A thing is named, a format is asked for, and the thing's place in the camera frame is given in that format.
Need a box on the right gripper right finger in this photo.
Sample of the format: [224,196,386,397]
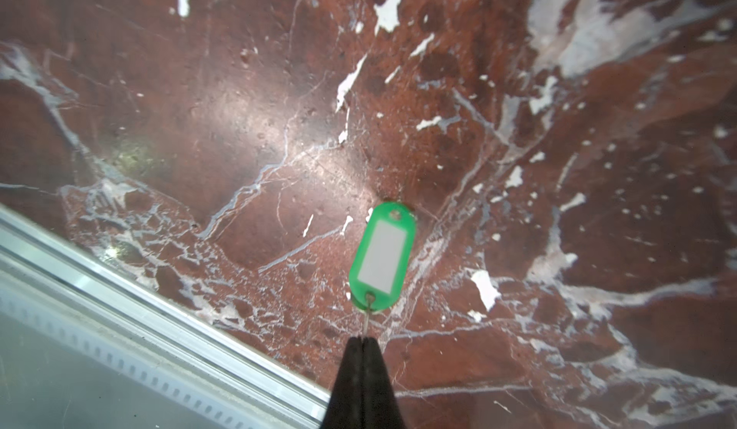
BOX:
[362,337,406,429]

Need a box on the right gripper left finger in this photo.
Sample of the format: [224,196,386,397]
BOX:
[321,337,363,429]

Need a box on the green key tag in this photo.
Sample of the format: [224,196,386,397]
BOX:
[349,202,416,312]

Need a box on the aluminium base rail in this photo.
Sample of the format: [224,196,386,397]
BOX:
[1,208,328,428]

